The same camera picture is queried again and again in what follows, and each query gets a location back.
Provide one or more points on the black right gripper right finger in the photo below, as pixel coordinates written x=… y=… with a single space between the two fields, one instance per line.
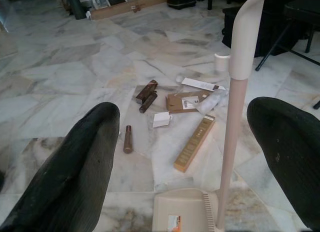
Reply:
x=292 y=154

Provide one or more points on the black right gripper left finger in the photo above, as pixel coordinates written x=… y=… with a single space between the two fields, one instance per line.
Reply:
x=67 y=179

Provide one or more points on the brown cylindrical tube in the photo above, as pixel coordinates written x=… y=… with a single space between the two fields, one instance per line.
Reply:
x=128 y=139

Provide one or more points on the clear plastic wrapper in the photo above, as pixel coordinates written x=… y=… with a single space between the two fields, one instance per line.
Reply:
x=212 y=102

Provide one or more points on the long gold box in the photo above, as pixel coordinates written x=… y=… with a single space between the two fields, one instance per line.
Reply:
x=195 y=143

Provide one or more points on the slim dark brown box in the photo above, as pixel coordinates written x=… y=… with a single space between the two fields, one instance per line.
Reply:
x=148 y=103

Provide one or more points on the small white box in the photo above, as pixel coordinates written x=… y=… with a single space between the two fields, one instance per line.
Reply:
x=162 y=119

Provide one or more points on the long white box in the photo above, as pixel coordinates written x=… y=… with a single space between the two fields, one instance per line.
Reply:
x=202 y=85

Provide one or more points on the large dark brown box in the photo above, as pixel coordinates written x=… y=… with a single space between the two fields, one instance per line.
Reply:
x=147 y=90

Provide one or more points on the flat cardboard box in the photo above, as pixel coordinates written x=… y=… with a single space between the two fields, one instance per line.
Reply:
x=182 y=102

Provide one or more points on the clear plastic cup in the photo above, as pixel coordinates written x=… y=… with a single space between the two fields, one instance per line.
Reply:
x=179 y=78

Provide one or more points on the black folding chair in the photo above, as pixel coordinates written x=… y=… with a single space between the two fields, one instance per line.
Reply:
x=301 y=9

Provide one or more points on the small white plug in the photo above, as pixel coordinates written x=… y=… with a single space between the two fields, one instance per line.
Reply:
x=88 y=15

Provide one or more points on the dark green cylinder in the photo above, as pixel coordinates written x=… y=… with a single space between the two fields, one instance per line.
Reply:
x=78 y=4

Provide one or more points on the long cardboard box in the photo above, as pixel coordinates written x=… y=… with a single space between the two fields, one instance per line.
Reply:
x=120 y=9

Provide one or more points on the white framed tablet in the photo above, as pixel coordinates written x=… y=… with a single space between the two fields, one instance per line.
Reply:
x=117 y=1

